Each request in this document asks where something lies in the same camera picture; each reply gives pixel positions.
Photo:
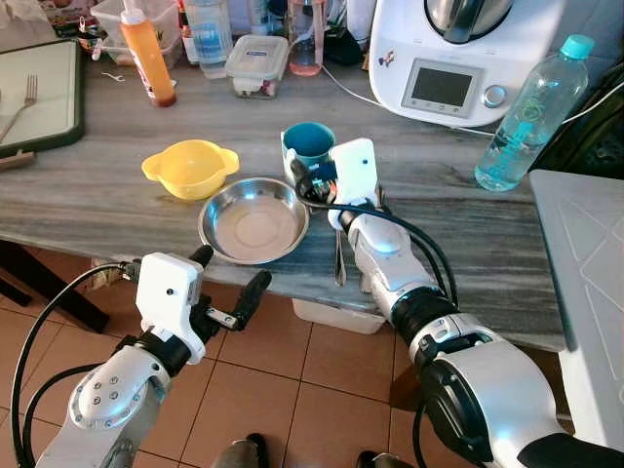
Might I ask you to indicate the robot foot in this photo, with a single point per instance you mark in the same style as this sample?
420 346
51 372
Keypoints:
378 460
244 452

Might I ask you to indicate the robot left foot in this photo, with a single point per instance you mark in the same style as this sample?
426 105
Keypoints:
244 452

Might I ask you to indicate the yellow plastic bowl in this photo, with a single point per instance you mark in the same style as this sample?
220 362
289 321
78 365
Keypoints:
190 168

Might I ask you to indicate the round steel plate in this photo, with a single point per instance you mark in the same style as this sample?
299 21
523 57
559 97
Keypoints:
253 222

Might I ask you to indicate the clear water bottle teal print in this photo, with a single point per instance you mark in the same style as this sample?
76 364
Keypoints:
526 122

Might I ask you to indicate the clear lidded food container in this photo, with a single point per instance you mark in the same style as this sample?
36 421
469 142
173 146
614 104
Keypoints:
256 66

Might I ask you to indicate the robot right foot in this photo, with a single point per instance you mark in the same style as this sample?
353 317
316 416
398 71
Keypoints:
378 460

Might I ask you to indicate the white kitchen machine with display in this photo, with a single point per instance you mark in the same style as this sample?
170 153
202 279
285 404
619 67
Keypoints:
458 68

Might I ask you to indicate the white plastic side table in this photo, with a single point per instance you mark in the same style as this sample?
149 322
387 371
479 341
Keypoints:
585 292

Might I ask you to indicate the clear bottle blue label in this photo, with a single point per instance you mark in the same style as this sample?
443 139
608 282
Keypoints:
209 34

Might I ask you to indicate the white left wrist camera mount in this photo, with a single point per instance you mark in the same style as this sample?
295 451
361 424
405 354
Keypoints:
168 292

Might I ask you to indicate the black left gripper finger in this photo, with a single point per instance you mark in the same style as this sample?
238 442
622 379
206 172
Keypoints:
252 294
202 255

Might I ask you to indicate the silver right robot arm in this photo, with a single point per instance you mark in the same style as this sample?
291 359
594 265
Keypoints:
468 380

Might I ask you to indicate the large clear plastic box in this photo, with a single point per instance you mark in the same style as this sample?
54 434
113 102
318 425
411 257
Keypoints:
107 21

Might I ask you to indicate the black pouch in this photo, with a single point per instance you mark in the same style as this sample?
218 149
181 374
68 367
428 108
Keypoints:
343 47

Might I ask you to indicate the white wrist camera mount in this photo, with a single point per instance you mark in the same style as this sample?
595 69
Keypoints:
168 292
356 171

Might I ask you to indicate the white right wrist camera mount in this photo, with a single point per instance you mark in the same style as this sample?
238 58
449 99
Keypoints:
356 171

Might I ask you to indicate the black bag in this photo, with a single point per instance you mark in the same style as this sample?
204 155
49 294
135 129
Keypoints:
597 132

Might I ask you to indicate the dark framed tray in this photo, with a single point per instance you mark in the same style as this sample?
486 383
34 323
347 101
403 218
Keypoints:
44 102

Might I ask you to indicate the white plastic bin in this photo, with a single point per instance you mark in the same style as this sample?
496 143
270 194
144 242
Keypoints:
336 315

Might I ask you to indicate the dark wooden table leg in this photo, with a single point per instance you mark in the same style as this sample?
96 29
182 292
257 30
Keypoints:
54 288

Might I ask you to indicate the teal blue cup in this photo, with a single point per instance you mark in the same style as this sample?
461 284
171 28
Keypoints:
310 141

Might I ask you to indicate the orange sauce squeeze bottle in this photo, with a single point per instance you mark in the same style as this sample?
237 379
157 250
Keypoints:
148 58

